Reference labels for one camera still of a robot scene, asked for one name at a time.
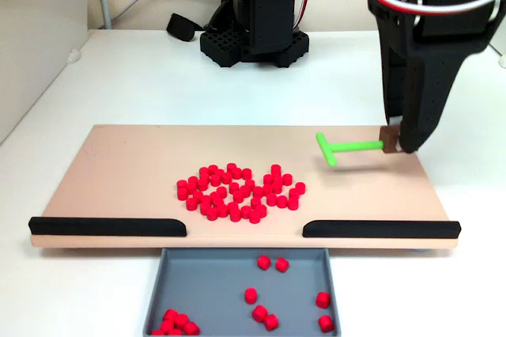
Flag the green T-shaped pusher tool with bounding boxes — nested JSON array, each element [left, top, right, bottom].
[[315, 126, 401, 167]]

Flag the grey tray container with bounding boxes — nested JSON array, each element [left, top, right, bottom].
[[142, 247, 342, 337]]

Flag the beige board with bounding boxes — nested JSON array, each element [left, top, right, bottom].
[[29, 124, 462, 251]]

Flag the black edge rail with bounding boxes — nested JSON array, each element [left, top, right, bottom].
[[28, 216, 187, 238], [302, 218, 463, 240]]

